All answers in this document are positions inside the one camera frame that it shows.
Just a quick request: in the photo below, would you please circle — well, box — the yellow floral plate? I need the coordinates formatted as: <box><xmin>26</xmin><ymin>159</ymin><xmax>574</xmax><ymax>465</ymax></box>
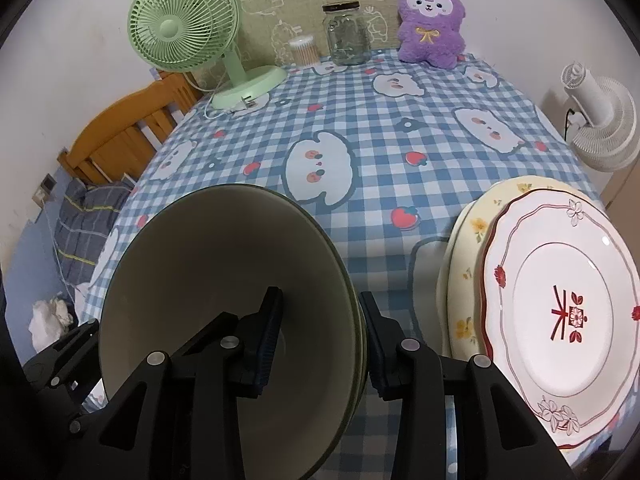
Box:
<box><xmin>436</xmin><ymin>176</ymin><xmax>588</xmax><ymax>360</ymax></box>

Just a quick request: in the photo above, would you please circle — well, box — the white plate red pattern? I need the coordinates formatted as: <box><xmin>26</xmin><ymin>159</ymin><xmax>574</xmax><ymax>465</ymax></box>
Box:
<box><xmin>476</xmin><ymin>190</ymin><xmax>639</xmax><ymax>450</ymax></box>

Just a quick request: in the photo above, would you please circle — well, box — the floral ceramic bowl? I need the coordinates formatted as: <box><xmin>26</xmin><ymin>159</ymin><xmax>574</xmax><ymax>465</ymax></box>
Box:
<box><xmin>294</xmin><ymin>203</ymin><xmax>368</xmax><ymax>479</ymax></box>
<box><xmin>100</xmin><ymin>184</ymin><xmax>355</xmax><ymax>479</ymax></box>

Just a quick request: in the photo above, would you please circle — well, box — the white crumpled cloth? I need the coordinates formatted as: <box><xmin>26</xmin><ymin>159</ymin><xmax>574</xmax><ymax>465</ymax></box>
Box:
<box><xmin>28</xmin><ymin>298</ymin><xmax>75</xmax><ymax>352</ymax></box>

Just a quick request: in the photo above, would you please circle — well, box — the grey plaid pillow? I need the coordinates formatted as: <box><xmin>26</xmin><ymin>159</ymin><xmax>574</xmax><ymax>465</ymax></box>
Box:
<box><xmin>53</xmin><ymin>179</ymin><xmax>134</xmax><ymax>286</ymax></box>

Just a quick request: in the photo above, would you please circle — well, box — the beige round cabinet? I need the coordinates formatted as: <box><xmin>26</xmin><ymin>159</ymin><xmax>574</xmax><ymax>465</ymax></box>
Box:
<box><xmin>601</xmin><ymin>160</ymin><xmax>639</xmax><ymax>222</ymax></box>

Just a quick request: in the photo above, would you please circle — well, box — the blue checkered tablecloth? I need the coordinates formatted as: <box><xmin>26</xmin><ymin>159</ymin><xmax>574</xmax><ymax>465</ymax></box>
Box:
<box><xmin>79</xmin><ymin>48</ymin><xmax>640</xmax><ymax>480</ymax></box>

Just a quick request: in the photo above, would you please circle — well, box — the white standing fan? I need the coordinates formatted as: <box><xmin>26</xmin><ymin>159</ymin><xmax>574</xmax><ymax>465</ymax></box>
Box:
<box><xmin>561</xmin><ymin>62</ymin><xmax>639</xmax><ymax>174</ymax></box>

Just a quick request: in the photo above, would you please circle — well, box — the toothpick holder jar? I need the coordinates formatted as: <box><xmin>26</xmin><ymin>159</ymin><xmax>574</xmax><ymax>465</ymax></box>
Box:
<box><xmin>288</xmin><ymin>35</ymin><xmax>320</xmax><ymax>67</ymax></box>

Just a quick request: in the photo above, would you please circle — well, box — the green desk fan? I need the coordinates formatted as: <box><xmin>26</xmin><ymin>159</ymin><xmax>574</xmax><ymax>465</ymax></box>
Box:
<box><xmin>127</xmin><ymin>0</ymin><xmax>288</xmax><ymax>112</ymax></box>

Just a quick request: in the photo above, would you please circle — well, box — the purple plush toy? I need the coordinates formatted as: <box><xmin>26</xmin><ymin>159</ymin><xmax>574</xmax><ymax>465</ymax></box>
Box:
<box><xmin>397</xmin><ymin>0</ymin><xmax>465</xmax><ymax>70</ymax></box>

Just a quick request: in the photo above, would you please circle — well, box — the glass jar black lid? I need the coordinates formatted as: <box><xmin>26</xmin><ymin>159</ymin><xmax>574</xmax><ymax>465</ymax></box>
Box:
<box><xmin>322</xmin><ymin>0</ymin><xmax>370</xmax><ymax>66</ymax></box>

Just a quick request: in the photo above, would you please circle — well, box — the wall power socket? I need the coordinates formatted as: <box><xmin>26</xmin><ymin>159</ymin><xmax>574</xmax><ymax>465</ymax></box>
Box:
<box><xmin>32</xmin><ymin>174</ymin><xmax>56</xmax><ymax>208</ymax></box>

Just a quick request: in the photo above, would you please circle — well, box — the white green fan cable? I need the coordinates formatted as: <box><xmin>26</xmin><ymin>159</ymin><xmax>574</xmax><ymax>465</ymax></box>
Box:
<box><xmin>182</xmin><ymin>71</ymin><xmax>262</xmax><ymax>122</ymax></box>

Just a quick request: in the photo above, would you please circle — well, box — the green patterned wall mat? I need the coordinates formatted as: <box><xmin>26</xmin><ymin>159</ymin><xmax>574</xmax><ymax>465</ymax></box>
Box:
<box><xmin>192</xmin><ymin>0</ymin><xmax>407</xmax><ymax>86</ymax></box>

